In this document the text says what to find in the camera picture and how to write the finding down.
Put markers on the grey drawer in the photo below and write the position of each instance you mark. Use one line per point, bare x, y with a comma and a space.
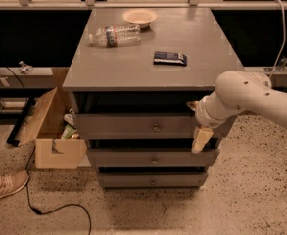
151, 157
151, 180
113, 126

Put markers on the dark blue snack packet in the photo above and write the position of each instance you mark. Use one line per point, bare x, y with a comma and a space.
169, 58

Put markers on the clear plastic water bottle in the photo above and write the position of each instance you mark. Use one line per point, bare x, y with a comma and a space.
115, 36

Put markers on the tan sneaker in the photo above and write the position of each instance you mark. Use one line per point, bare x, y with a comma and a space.
13, 183

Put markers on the small clear object on ledge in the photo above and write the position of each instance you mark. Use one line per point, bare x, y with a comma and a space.
25, 68

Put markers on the white ceramic bowl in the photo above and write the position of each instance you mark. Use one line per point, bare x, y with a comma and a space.
142, 17

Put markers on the grey drawer cabinet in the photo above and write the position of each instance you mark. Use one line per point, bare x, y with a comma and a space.
125, 79

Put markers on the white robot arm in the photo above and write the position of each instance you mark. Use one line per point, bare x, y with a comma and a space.
236, 92

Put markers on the grey bottom drawer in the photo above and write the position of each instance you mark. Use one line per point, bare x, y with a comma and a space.
151, 180

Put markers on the open cardboard box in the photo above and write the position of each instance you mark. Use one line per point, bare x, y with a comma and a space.
46, 126

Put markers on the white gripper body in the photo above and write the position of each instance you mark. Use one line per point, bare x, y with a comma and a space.
201, 115

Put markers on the white green items in box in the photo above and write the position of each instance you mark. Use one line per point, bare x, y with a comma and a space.
70, 132

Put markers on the grey top drawer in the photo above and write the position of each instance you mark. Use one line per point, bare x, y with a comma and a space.
113, 126

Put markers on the grey middle drawer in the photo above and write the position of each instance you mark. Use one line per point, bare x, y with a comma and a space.
151, 157

